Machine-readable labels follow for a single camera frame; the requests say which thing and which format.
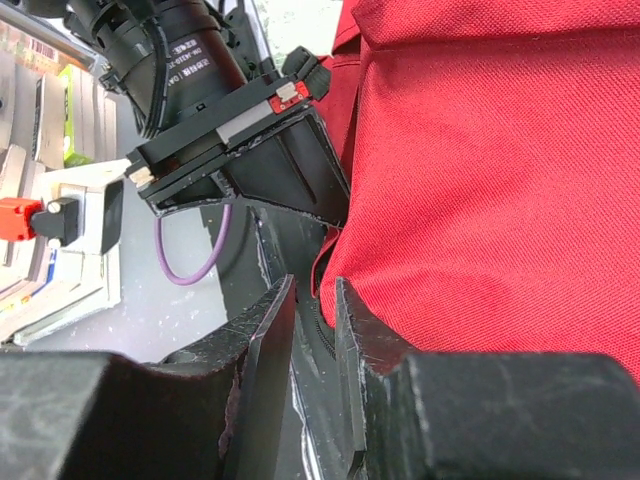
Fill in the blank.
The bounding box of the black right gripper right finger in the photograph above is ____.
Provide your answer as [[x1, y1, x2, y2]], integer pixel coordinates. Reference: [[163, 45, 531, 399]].
[[335, 279, 639, 479]]

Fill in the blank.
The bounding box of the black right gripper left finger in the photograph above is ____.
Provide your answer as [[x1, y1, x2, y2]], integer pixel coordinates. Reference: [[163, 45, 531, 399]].
[[0, 273, 297, 480]]

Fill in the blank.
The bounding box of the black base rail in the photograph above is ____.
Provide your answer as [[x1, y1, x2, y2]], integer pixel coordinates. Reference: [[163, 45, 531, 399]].
[[206, 208, 347, 479]]

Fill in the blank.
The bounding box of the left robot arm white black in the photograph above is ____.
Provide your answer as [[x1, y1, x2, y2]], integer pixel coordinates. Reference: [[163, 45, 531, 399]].
[[65, 1, 349, 227]]

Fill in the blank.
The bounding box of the red backpack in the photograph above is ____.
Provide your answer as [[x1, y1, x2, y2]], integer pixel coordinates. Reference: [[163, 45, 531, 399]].
[[313, 1, 639, 374]]

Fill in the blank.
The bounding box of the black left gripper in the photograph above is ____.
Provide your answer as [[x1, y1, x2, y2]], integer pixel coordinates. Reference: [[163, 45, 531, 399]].
[[126, 77, 349, 227]]

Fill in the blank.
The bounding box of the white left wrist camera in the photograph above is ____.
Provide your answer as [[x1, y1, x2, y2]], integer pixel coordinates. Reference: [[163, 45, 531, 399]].
[[1, 159, 129, 347]]

